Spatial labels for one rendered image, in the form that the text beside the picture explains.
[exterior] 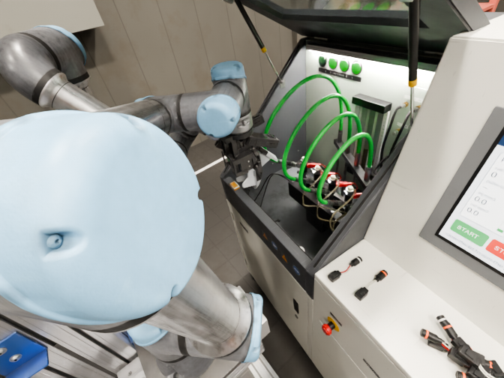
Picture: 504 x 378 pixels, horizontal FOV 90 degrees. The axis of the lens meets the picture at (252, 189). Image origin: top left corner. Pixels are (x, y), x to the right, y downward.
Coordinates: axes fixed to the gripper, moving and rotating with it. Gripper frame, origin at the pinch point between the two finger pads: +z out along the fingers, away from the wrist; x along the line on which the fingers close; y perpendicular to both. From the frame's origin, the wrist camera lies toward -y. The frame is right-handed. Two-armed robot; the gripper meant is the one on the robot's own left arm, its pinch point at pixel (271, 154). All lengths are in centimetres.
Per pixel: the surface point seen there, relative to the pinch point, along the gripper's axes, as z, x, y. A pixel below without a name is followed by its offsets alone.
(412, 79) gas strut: 3.8, 31.9, -32.9
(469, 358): 34, 63, 12
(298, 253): 19.7, 19.3, 23.7
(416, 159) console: 17.7, 35.0, -19.8
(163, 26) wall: -64, -242, -42
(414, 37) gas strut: -6, 36, -36
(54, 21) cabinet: -124, -173, 9
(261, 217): 12.5, -2.2, 24.2
